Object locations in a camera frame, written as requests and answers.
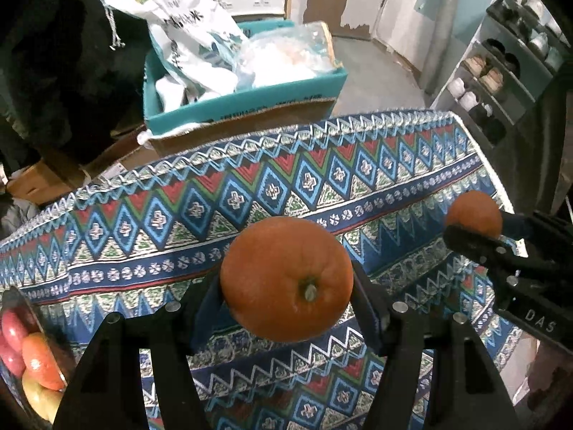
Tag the medium orange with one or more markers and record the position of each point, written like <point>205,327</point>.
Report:
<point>40,360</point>

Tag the brown cardboard box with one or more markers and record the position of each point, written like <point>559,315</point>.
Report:
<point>241,130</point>
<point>40,181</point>

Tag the person's right hand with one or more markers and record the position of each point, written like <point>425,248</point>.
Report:
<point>553,369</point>

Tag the small orange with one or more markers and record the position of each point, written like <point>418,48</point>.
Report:
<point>474,215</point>

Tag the clear plastic bag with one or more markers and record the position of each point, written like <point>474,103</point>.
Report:
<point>282,58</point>

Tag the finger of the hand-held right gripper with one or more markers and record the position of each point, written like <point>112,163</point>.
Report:
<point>515,225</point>
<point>474,244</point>

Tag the dark hanging clothes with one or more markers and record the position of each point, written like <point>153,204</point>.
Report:
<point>58,62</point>

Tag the white shoe rack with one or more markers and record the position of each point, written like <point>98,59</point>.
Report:
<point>519,94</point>

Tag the pile of grey white clothes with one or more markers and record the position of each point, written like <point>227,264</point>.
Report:
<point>18,215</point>

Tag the large orange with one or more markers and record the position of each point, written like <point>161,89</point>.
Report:
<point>277,268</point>

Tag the patterned blue tablecloth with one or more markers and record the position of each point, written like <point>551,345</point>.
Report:
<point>268,179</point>

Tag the bowl of fruit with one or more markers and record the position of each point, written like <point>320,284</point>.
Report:
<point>20,300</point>

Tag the white printed plastic bag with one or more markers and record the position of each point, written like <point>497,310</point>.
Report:
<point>188,22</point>

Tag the rows of shoes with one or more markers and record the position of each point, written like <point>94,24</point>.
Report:
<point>488,76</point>

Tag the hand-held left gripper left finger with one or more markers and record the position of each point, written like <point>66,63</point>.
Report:
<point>210,304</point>

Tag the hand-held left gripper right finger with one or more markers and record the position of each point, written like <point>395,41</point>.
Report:
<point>363,307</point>

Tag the teal cardboard box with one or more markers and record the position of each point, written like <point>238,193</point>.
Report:
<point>232,107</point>

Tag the yellow apple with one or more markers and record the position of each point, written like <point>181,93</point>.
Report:
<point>40,401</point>

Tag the red apple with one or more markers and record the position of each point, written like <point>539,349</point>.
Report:
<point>11,340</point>

